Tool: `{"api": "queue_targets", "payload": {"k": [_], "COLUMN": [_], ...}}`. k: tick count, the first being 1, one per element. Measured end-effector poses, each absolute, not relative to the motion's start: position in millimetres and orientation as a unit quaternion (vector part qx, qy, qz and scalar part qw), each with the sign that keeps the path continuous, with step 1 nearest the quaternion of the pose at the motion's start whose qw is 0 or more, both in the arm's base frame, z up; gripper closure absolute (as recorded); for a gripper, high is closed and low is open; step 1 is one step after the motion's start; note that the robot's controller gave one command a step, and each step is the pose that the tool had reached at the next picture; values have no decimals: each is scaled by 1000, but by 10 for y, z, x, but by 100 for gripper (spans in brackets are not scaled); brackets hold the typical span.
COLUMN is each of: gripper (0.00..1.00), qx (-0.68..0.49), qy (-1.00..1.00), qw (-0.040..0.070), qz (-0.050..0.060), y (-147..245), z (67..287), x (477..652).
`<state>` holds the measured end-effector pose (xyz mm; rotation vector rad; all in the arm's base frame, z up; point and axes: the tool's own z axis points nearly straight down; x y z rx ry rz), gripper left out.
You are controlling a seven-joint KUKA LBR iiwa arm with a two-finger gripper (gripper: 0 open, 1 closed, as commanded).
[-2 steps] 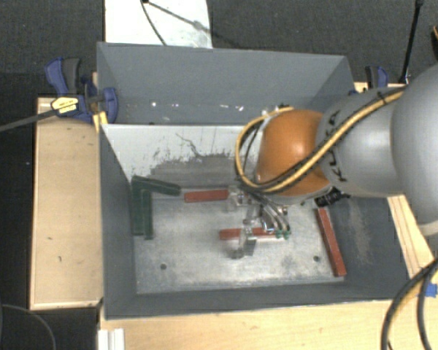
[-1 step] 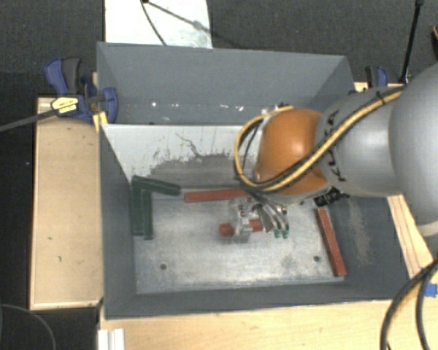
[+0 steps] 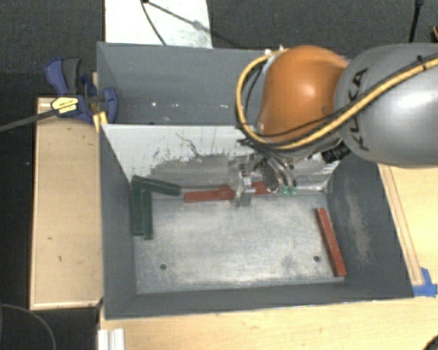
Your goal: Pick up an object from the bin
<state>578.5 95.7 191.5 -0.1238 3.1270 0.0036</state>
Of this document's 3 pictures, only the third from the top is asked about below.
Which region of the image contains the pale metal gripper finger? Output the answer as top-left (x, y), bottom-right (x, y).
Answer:
top-left (235, 178), bottom-right (256, 208)
top-left (236, 161), bottom-right (251, 186)

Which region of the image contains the black cylinder on white bracket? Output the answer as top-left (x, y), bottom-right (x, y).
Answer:
top-left (320, 143), bottom-right (352, 164)

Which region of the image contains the pale wood board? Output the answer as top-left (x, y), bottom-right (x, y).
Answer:
top-left (28, 96), bottom-right (105, 311)

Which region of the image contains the grey metal bin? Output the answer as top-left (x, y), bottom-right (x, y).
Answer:
top-left (96, 41), bottom-right (415, 320)

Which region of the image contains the dark green flat block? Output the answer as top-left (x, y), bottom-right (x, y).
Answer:
top-left (131, 187), bottom-right (147, 236)
top-left (142, 190), bottom-right (155, 241)
top-left (131, 174), bottom-right (182, 197)

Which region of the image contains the red-brown flat block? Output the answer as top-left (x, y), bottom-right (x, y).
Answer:
top-left (183, 180), bottom-right (275, 204)
top-left (314, 207), bottom-right (348, 279)

